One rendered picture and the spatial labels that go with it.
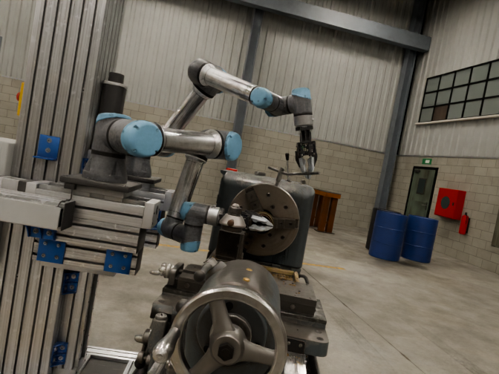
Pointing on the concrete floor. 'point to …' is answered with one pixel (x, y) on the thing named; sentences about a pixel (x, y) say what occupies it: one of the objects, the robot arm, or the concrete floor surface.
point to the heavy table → (324, 210)
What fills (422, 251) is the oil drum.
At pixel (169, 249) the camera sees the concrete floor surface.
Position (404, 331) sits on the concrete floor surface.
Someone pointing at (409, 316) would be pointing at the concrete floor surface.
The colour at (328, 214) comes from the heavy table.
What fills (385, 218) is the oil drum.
